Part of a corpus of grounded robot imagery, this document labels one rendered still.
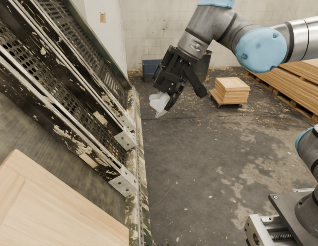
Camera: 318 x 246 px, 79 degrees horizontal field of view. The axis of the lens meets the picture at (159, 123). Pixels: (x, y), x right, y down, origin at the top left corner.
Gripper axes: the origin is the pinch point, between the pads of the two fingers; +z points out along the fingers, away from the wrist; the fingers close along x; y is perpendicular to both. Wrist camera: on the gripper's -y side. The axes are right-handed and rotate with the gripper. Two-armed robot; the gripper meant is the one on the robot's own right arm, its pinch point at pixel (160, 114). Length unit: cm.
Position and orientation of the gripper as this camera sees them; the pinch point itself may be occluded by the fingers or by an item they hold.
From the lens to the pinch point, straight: 61.4
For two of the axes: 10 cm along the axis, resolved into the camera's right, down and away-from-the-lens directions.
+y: -8.8, -3.6, -3.1
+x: 0.8, 5.3, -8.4
